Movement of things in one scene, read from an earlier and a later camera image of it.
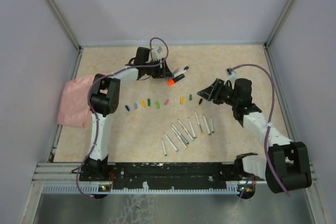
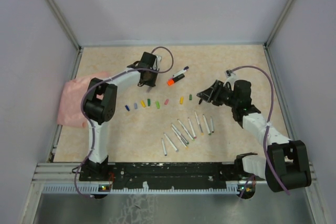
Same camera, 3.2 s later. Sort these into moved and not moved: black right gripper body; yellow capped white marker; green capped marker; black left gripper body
Moved: black left gripper body
Not moved: yellow capped white marker; black right gripper body; green capped marker
